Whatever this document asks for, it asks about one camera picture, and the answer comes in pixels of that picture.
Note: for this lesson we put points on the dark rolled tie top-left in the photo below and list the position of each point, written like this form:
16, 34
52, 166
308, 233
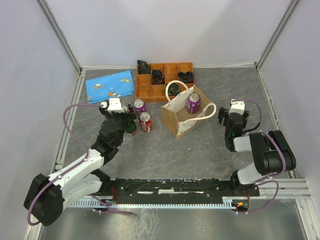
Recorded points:
143, 67

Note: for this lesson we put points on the aluminium frame rail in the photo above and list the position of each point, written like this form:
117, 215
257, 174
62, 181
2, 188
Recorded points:
286, 188

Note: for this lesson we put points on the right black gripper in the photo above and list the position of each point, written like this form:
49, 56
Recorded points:
222, 113

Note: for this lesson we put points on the black rolled tie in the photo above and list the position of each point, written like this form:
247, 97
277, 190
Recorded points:
186, 77
157, 77

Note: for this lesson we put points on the wooden compartment tray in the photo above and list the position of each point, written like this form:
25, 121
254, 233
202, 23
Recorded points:
149, 92

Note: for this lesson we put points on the brown canvas bag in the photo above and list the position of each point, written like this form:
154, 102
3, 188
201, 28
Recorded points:
175, 116

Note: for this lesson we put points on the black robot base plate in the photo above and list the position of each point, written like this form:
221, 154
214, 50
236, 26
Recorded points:
166, 199

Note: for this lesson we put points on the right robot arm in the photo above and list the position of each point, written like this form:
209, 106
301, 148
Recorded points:
271, 152

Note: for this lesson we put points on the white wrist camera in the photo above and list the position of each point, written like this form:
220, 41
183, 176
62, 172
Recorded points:
113, 105
237, 106

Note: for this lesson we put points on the purple soda can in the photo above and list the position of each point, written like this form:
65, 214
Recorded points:
193, 103
139, 106

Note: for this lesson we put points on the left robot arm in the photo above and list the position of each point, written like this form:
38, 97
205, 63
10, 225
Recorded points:
48, 196

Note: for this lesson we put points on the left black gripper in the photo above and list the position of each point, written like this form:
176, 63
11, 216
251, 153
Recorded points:
128, 116

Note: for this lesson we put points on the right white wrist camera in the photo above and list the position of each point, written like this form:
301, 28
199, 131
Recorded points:
237, 106

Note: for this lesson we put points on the black rolled tie middle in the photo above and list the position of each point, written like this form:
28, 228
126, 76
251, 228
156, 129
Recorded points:
157, 77

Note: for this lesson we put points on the dark rolled tie bottom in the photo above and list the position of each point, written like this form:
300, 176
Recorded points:
173, 89

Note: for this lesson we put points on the black rolled tie right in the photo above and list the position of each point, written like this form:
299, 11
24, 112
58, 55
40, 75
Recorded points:
186, 77

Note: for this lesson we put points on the blue slotted cable duct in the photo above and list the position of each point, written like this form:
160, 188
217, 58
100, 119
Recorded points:
89, 202

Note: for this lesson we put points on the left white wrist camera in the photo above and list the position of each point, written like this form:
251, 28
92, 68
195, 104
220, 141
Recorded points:
113, 105

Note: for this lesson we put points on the blue patterned cloth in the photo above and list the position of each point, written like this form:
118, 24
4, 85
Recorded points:
116, 85

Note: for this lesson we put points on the green glass bottle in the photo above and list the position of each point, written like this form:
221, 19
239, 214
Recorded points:
131, 128

